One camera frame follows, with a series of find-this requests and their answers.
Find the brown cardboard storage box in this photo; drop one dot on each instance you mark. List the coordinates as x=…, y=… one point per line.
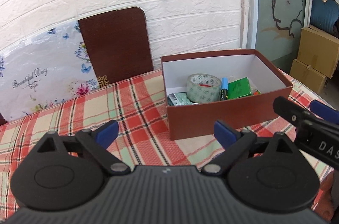
x=198, y=120

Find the green silver snack packet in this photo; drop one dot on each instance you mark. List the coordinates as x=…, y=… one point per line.
x=179, y=99

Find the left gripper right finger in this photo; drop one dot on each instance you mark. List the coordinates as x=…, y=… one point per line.
x=267, y=173

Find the blue marker pen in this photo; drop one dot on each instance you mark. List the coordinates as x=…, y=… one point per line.
x=224, y=89

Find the cardboard carton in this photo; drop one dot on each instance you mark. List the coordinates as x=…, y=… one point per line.
x=319, y=50
x=305, y=74

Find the clear packing tape roll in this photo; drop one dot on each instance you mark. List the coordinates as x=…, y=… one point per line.
x=203, y=88

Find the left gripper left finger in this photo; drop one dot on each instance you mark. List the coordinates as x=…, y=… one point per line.
x=63, y=172

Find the person's right hand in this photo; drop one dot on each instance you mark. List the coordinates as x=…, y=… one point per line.
x=324, y=208

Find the upper cardboard carton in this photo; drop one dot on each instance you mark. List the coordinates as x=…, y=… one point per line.
x=319, y=50

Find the green plastic box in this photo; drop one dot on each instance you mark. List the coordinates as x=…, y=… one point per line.
x=239, y=88

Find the lower cardboard carton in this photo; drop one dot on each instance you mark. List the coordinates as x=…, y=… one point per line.
x=305, y=74

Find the green orange snack packet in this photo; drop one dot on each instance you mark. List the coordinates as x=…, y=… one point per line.
x=255, y=92

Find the dark brown wooden board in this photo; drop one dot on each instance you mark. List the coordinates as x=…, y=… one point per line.
x=117, y=44

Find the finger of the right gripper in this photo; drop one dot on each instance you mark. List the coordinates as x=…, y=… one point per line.
x=290, y=111
x=325, y=112

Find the dark blue chair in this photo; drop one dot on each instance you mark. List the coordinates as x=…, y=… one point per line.
x=324, y=15

